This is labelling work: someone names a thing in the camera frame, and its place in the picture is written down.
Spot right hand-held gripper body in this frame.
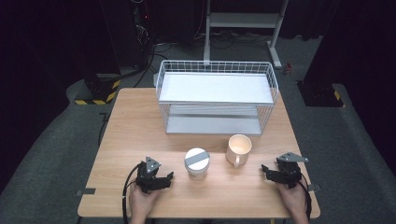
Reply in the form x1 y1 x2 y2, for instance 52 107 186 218
275 151 309 189

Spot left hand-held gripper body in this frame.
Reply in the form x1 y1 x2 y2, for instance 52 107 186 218
135 156 163 194

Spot white jar with grey-striped lid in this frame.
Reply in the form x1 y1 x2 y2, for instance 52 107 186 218
183 147 211 181

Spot cream mug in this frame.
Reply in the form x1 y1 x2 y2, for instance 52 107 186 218
225 133 253 169

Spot white wire shelf rack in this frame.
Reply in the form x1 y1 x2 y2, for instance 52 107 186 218
154 59 280 136

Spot person's right hand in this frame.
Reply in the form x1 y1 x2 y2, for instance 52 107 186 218
276 177 308 217

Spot person's left hand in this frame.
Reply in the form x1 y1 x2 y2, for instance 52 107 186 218
128 182 162 218

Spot white metal stand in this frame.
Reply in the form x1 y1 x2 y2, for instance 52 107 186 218
203 0 290 70

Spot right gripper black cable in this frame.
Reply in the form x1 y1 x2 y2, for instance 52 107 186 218
297 173 313 221

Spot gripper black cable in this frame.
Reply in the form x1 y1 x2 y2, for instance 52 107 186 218
297 173 313 221
121 162 142 224

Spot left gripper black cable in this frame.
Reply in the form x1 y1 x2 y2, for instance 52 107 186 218
121 162 142 224

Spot thin black cable beside table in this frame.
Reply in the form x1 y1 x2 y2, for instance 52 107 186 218
97 111 111 147

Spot black post with striped base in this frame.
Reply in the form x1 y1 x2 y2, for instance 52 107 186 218
296 79 346 108
74 72 122 106

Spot black floor cables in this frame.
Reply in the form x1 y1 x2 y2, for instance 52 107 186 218
120 34 176 89

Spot dark equipment tower with wires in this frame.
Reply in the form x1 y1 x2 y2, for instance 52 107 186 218
130 0 154 70

